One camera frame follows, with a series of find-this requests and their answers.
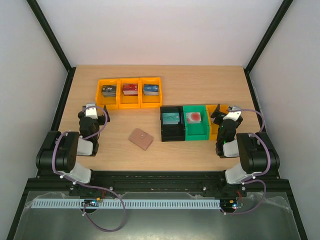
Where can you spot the black card stack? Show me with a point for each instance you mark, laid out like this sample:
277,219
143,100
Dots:
109,90

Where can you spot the right black frame post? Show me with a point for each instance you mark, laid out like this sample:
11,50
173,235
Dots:
281,12

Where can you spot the yellow bin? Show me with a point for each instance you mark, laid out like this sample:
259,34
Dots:
213,128
112,103
151,101
129,102

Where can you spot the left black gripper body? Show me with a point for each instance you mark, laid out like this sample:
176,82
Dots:
103,120

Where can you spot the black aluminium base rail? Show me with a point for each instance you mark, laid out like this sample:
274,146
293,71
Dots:
204,183

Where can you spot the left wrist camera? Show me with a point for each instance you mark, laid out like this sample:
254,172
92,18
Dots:
90,111

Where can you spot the black frame post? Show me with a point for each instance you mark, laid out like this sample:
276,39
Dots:
281,12
42,20

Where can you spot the green bin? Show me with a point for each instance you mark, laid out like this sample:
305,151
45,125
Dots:
196,131

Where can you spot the red white card stack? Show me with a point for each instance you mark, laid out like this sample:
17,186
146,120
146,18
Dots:
193,118

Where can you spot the teal card stack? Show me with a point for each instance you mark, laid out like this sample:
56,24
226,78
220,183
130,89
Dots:
170,118

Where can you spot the left black frame post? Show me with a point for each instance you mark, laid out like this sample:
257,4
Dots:
42,20

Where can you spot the yellow bin middle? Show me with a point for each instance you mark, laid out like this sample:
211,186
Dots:
129,102

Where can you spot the pink card holder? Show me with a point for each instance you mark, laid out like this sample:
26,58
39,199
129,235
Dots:
141,139

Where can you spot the yellow bin left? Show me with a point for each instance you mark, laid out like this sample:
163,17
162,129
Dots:
112,103

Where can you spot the white slotted cable duct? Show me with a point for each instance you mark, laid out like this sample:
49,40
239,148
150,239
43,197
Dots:
129,204

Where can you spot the black bin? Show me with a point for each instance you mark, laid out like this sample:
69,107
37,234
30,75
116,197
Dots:
173,127

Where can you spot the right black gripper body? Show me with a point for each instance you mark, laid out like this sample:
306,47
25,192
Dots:
221,118

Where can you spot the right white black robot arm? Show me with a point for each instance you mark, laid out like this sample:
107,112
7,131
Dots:
256,152

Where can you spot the yellow bin far right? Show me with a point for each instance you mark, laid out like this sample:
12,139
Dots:
213,128

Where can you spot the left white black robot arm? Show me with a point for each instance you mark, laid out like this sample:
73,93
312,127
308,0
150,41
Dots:
59,150

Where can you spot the blue card stack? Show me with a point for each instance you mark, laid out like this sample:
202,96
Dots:
150,89

